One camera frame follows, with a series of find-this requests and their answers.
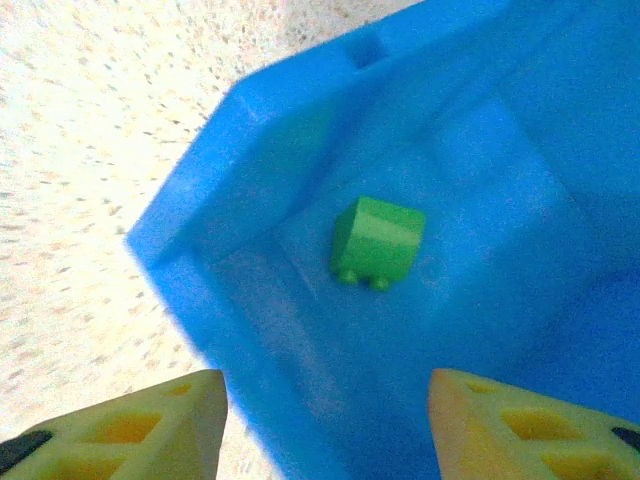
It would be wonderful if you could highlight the green sloped lego brick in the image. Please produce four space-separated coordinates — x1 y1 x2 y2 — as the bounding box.
329 195 427 291

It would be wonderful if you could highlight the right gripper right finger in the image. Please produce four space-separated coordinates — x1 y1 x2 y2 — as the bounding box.
428 367 640 480

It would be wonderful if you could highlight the blue plastic bin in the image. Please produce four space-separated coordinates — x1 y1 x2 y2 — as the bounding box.
124 0 640 480

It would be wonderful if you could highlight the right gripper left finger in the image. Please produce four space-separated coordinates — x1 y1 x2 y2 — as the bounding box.
0 369 229 480

